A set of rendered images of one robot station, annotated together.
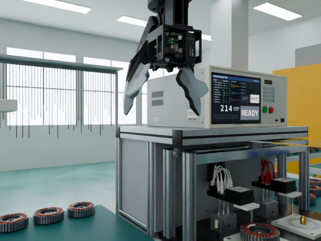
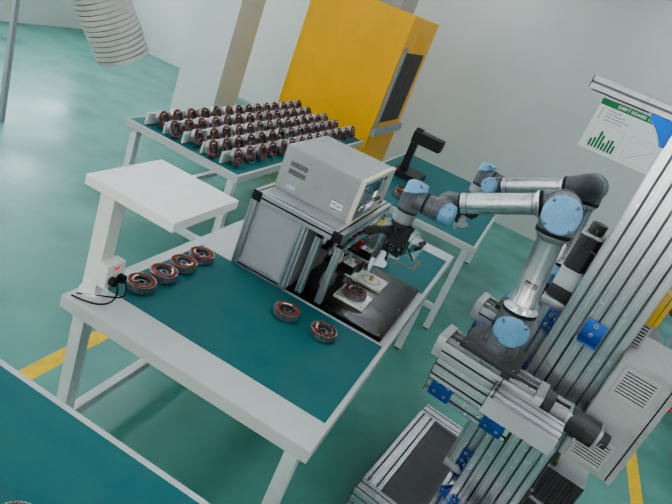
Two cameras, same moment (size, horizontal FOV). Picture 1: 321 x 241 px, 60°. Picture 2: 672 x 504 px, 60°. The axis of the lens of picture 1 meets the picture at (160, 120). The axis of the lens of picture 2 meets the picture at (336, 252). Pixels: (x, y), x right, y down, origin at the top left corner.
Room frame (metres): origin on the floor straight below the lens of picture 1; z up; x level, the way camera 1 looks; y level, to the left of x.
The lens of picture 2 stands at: (-0.86, 1.40, 2.00)
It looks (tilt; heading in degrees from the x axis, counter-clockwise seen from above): 24 degrees down; 319
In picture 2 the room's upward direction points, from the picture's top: 22 degrees clockwise
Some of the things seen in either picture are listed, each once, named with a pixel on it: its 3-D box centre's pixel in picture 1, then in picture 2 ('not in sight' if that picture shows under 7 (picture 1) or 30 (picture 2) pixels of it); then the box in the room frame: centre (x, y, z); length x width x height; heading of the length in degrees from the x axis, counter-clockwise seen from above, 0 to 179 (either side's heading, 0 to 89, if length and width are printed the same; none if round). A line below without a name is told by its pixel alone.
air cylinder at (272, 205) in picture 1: (266, 208); not in sight; (1.09, -0.42, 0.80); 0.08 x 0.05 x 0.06; 124
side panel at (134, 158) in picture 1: (134, 181); (268, 244); (1.05, 0.10, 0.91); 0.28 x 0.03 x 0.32; 34
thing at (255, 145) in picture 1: (252, 144); not in sight; (1.08, -0.36, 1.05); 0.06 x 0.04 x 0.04; 124
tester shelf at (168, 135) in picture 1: (212, 131); (327, 201); (1.16, -0.22, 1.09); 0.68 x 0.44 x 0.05; 124
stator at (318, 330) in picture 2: not in sight; (323, 331); (0.60, 0.01, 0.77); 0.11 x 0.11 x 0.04
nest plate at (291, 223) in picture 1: (303, 225); (370, 280); (0.97, -0.50, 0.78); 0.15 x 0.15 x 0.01; 34
